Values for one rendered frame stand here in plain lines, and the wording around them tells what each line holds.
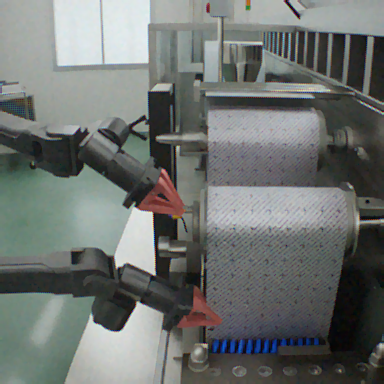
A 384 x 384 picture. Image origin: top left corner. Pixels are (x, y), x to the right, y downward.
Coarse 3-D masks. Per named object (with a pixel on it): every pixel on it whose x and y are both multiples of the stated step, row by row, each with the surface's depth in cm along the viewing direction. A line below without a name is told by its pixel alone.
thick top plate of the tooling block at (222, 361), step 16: (336, 352) 73; (352, 352) 73; (368, 352) 72; (208, 368) 70; (224, 368) 70; (240, 368) 70; (256, 368) 70; (272, 368) 70; (288, 368) 70; (304, 368) 70; (320, 368) 69; (336, 368) 70; (352, 368) 69; (368, 368) 69
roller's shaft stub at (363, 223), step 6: (360, 216) 73; (366, 216) 73; (372, 216) 73; (378, 216) 72; (360, 222) 72; (366, 222) 72; (372, 222) 72; (378, 222) 72; (360, 228) 73; (366, 228) 73; (372, 228) 73; (378, 228) 72
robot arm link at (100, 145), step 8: (88, 136) 71; (96, 136) 68; (104, 136) 72; (112, 136) 73; (80, 144) 68; (88, 144) 67; (96, 144) 67; (104, 144) 68; (112, 144) 69; (80, 152) 68; (88, 152) 67; (96, 152) 67; (104, 152) 68; (112, 152) 68; (80, 160) 69; (88, 160) 68; (96, 160) 68; (104, 160) 68; (112, 160) 69; (96, 168) 69; (104, 168) 68
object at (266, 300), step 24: (216, 264) 71; (240, 264) 70; (264, 264) 70; (288, 264) 70; (312, 264) 70; (336, 264) 70; (216, 288) 73; (240, 288) 72; (264, 288) 72; (288, 288) 72; (312, 288) 72; (336, 288) 72; (216, 312) 75; (240, 312) 74; (264, 312) 74; (288, 312) 74; (312, 312) 74; (216, 336) 77; (240, 336) 77; (264, 336) 77; (288, 336) 77; (312, 336) 77
